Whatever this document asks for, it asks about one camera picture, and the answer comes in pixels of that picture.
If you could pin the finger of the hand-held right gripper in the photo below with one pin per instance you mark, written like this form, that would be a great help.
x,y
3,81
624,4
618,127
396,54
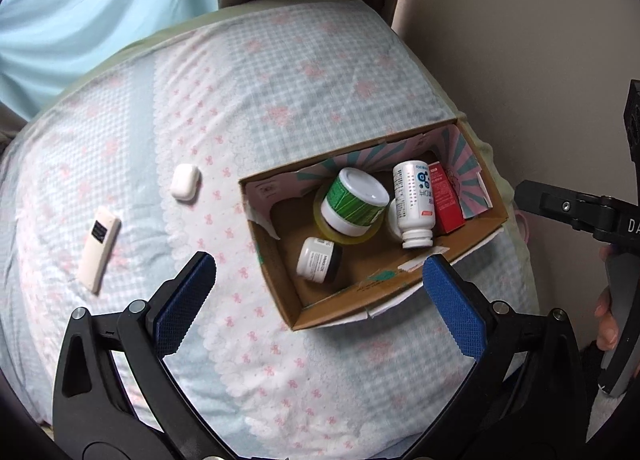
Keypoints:
x,y
555,205

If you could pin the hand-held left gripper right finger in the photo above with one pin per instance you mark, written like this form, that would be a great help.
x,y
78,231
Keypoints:
x,y
455,310

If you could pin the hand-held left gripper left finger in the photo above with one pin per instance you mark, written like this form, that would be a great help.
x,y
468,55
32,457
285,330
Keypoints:
x,y
182,310

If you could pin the cardboard box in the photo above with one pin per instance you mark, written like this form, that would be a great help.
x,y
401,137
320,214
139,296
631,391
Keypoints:
x,y
360,265

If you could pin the pink red carton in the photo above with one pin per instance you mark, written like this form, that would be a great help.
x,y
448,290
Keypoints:
x,y
445,205

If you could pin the white pill bottle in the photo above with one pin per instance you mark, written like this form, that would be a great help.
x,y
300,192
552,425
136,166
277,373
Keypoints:
x,y
410,200

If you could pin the small white and black jar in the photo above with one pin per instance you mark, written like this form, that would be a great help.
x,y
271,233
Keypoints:
x,y
317,262

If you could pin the green jar with white lid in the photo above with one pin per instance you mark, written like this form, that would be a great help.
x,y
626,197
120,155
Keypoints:
x,y
350,205

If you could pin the person's right hand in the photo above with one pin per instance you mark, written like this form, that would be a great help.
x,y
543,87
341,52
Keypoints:
x,y
607,325

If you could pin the white remote control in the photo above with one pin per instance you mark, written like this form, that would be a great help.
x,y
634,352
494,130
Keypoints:
x,y
100,250

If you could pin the white earbuds case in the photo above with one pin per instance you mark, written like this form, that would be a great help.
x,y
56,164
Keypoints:
x,y
185,181

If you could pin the bed with checked floral sheet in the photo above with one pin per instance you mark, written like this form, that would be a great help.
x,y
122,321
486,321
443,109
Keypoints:
x,y
250,90

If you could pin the light blue cloth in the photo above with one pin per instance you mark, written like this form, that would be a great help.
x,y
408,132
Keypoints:
x,y
100,5

